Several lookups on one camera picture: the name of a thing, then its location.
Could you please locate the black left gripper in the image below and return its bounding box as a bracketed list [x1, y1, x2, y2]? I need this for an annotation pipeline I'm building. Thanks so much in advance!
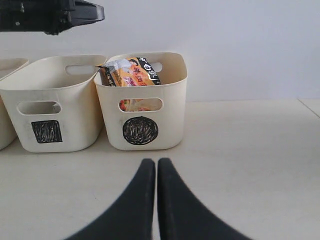
[0, 0, 105, 35]

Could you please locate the cream bin with square mark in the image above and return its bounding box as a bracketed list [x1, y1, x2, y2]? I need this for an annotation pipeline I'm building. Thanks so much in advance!
[0, 55, 106, 153]

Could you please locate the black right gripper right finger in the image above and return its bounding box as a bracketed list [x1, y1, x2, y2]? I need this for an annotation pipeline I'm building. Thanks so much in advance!
[157, 158, 249, 240]

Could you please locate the orange instant noodle bag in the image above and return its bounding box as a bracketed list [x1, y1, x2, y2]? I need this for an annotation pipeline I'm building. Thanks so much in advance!
[97, 57, 162, 112]

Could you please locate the cream bin with triangle mark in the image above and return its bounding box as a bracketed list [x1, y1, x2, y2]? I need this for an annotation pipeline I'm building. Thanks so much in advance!
[0, 57, 30, 151]

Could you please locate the cream bin with circle mark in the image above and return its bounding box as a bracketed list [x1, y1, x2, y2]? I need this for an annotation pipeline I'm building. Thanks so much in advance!
[94, 52, 188, 151]

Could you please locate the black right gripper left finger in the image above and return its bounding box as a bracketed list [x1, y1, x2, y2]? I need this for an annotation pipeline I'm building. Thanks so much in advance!
[68, 158, 156, 240]

